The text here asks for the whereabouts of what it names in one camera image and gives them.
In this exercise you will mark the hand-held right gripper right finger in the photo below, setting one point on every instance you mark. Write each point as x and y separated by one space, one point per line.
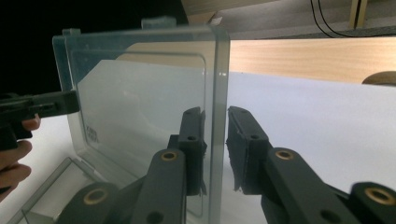
246 149

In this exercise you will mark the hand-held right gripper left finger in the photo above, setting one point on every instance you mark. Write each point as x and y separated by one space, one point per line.
194 149

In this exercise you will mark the transparent grey plastic compartment box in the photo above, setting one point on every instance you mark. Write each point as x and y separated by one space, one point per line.
140 93

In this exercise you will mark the black curtain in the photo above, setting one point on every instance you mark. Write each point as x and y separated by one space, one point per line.
62 18

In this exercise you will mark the light wooden table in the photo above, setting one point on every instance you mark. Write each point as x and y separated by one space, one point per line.
295 56

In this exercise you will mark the dark round table grommet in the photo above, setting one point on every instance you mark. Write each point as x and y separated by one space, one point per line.
381 78

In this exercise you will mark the light wooden post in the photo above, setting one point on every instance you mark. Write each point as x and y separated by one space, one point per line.
358 14

